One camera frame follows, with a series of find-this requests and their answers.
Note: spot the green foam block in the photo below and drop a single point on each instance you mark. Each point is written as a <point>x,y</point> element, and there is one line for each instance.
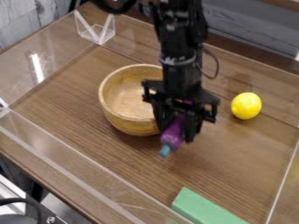
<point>202,211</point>

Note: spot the black metal stand base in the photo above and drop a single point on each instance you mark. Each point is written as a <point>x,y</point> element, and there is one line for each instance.
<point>48,216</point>

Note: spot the clear acrylic enclosure wall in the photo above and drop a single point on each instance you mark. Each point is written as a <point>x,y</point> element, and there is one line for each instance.
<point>110,174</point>

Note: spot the brown wooden bowl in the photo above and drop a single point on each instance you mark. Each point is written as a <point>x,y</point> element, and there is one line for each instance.
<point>120,98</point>

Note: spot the yellow toy lemon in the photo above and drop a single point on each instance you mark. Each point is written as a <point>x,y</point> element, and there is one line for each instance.
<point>246,106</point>

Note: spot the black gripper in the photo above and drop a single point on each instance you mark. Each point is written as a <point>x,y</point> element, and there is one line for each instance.
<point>178,93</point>

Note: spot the purple toy eggplant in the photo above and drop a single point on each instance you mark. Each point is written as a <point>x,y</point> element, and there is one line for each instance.
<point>171,137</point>

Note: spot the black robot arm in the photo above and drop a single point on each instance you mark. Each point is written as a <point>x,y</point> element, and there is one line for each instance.
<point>179,24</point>

